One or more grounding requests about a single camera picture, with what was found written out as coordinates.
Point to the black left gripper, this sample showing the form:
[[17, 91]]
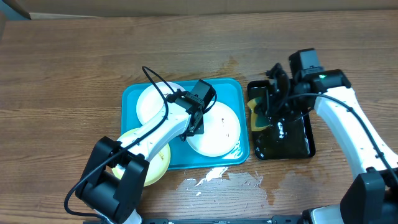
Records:
[[199, 130]]

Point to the large white plate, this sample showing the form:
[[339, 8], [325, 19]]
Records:
[[221, 132]]

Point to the blue plastic tray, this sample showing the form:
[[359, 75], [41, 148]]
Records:
[[183, 156]]

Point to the green yellow sponge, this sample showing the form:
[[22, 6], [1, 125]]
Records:
[[258, 120]]

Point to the small white plate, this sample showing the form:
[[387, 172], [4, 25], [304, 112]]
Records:
[[150, 102]]

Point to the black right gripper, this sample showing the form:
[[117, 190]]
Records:
[[272, 109]]

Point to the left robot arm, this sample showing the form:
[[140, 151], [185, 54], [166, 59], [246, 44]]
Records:
[[113, 179]]

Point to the yellow plate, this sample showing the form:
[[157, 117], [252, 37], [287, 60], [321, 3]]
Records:
[[157, 167]]

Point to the black tray with water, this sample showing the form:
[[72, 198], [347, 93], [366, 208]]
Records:
[[288, 137]]

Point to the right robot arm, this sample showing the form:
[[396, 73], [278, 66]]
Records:
[[372, 197]]

